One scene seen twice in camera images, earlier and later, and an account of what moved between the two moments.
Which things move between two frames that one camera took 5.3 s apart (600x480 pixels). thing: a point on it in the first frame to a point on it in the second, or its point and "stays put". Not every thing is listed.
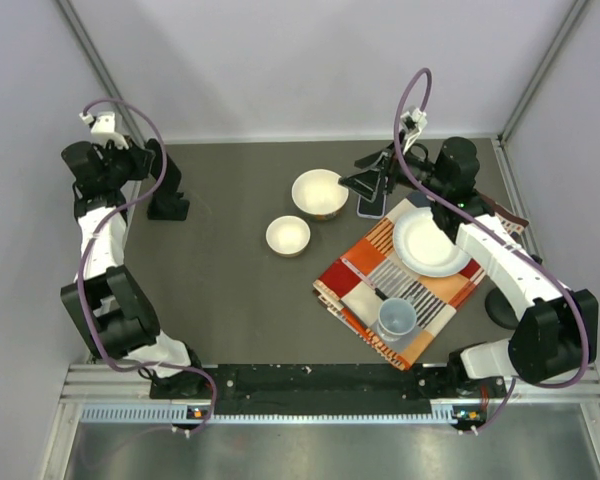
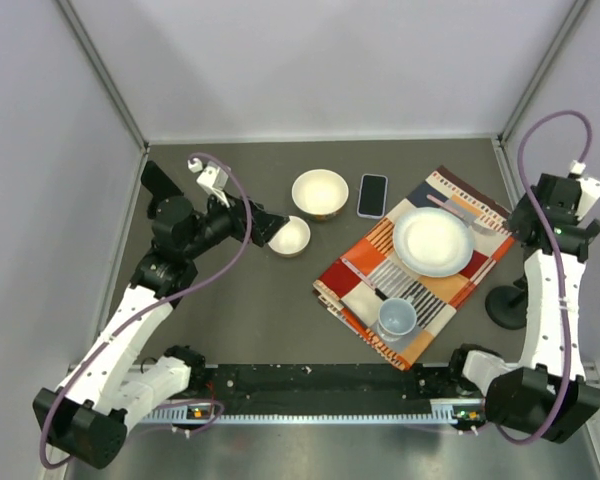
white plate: [421, 246] stays put
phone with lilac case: [369, 209] stays put
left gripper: [140, 160] to [264, 224]
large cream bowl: [318, 194] stays put
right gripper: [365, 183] to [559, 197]
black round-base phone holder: [500, 310] stays put
